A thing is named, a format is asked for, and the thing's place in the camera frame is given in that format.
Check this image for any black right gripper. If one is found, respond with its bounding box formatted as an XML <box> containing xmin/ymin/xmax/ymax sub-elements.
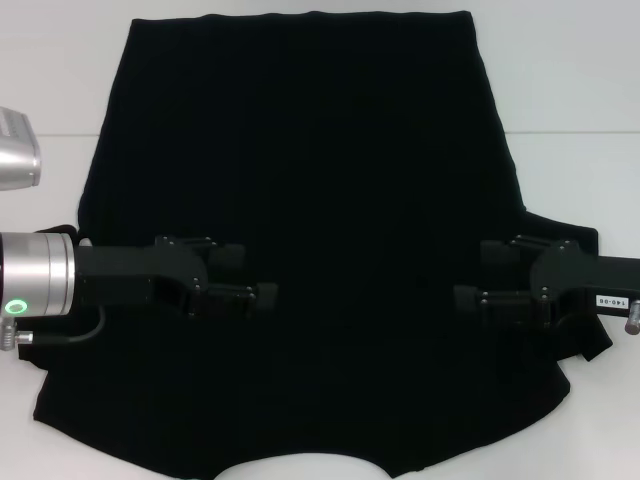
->
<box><xmin>453</xmin><ymin>234</ymin><xmax>640</xmax><ymax>329</ymax></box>

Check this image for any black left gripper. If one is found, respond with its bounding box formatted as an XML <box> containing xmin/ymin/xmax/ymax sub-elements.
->
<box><xmin>74</xmin><ymin>234</ymin><xmax>279</xmax><ymax>319</ymax></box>

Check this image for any black shirt with FREE print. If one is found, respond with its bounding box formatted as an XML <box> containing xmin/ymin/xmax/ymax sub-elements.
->
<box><xmin>17</xmin><ymin>9</ymin><xmax>615</xmax><ymax>480</ymax></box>

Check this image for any left arm cable with silver plug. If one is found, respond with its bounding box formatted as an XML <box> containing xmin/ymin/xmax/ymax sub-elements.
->
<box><xmin>0</xmin><ymin>305</ymin><xmax>107</xmax><ymax>352</ymax></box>

